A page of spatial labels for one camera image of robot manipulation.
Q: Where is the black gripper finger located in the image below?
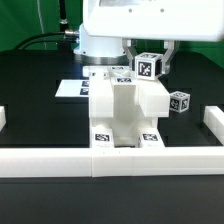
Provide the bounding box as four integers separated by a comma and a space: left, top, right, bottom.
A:
122, 38, 137, 69
162, 40, 180, 74

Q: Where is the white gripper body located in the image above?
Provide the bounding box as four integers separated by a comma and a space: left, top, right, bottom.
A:
83, 0, 224, 42

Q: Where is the white chair back frame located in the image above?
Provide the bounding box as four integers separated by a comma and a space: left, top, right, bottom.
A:
83, 66, 170, 119

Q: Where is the white chair seat part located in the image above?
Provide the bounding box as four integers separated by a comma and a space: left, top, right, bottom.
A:
90, 118, 158, 148

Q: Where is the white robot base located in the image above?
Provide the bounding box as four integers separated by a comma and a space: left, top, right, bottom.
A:
74, 24, 130, 65

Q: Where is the white tag sheet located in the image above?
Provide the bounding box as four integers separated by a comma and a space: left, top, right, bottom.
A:
55, 79, 89, 97

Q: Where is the white obstacle fence bar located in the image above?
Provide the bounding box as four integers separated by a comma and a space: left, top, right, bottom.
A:
0, 147, 224, 178

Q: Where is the white side block left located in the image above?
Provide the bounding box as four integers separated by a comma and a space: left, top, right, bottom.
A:
0, 106, 6, 132

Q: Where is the black base cable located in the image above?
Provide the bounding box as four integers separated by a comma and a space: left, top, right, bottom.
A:
13, 29, 81, 51

